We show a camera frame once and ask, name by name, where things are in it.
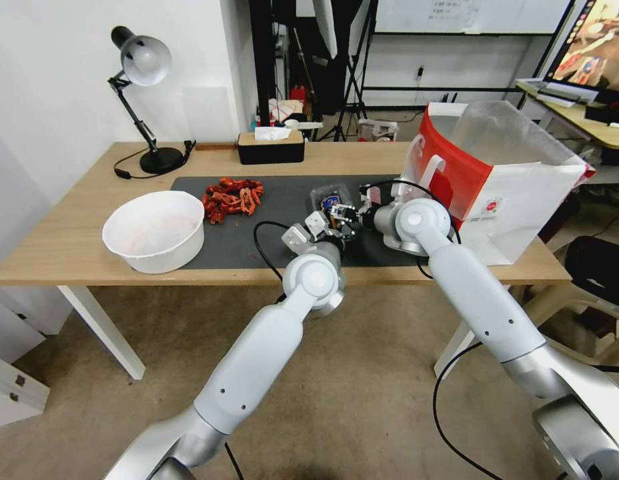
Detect black lamp power cable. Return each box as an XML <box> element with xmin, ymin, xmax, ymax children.
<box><xmin>113</xmin><ymin>139</ymin><xmax>197</xmax><ymax>181</ymax></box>

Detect black tripod stand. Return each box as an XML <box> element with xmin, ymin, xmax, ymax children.
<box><xmin>317</xmin><ymin>45</ymin><xmax>374</xmax><ymax>143</ymax></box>

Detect beige plastic chair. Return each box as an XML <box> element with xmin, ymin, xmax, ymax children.
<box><xmin>504</xmin><ymin>241</ymin><xmax>619</xmax><ymax>368</ymax></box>

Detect black takeout container clear lid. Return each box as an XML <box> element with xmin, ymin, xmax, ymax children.
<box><xmin>308</xmin><ymin>183</ymin><xmax>362</xmax><ymax>219</ymax></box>

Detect white whiteboard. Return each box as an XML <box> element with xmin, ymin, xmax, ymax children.
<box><xmin>372</xmin><ymin>0</ymin><xmax>576</xmax><ymax>36</ymax></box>

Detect pile of red crayfish shells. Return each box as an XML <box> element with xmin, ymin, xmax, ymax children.
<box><xmin>202</xmin><ymin>177</ymin><xmax>265</xmax><ymax>225</ymax></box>

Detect red and white takeout bag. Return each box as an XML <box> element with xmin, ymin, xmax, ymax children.
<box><xmin>392</xmin><ymin>99</ymin><xmax>596</xmax><ymax>266</ymax></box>

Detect black bag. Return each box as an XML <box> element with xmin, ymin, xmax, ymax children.
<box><xmin>564</xmin><ymin>235</ymin><xmax>619</xmax><ymax>311</ymax></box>

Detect black tissue box wooden lid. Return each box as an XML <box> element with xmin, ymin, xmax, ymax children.
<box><xmin>237</xmin><ymin>129</ymin><xmax>306</xmax><ymax>166</ymax></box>

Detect large display screen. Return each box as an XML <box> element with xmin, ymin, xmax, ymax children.
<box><xmin>541</xmin><ymin>0</ymin><xmax>619</xmax><ymax>94</ymax></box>

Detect yellow top side desk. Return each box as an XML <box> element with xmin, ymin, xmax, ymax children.
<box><xmin>514</xmin><ymin>77</ymin><xmax>619</xmax><ymax>151</ymax></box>

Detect black desk mat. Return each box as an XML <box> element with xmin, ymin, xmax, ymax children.
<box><xmin>169</xmin><ymin>173</ymin><xmax>430</xmax><ymax>271</ymax></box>

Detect wooden table white legs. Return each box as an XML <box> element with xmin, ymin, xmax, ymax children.
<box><xmin>0</xmin><ymin>141</ymin><xmax>574</xmax><ymax>381</ymax></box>

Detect white tissue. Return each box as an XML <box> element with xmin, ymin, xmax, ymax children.
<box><xmin>253</xmin><ymin>125</ymin><xmax>292</xmax><ymax>143</ymax></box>

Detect white paper bowl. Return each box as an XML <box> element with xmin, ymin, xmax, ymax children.
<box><xmin>101</xmin><ymin>189</ymin><xmax>206</xmax><ymax>275</ymax></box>

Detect black floor cable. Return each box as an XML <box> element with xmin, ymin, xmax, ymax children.
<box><xmin>432</xmin><ymin>341</ymin><xmax>496</xmax><ymax>480</ymax></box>

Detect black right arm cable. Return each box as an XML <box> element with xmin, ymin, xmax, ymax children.
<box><xmin>359</xmin><ymin>179</ymin><xmax>464</xmax><ymax>280</ymax></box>

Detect black and silver desk lamp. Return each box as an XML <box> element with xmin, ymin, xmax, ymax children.
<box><xmin>107</xmin><ymin>25</ymin><xmax>186</xmax><ymax>176</ymax></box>

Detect white drawer cabinet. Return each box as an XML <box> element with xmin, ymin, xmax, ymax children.
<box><xmin>0</xmin><ymin>287</ymin><xmax>74</xmax><ymax>431</ymax></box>

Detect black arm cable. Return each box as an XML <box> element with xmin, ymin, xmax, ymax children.
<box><xmin>252</xmin><ymin>221</ymin><xmax>296</xmax><ymax>304</ymax></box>
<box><xmin>359</xmin><ymin>179</ymin><xmax>464</xmax><ymax>280</ymax></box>

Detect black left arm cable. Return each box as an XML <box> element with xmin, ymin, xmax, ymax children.
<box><xmin>252</xmin><ymin>221</ymin><xmax>296</xmax><ymax>304</ymax></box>

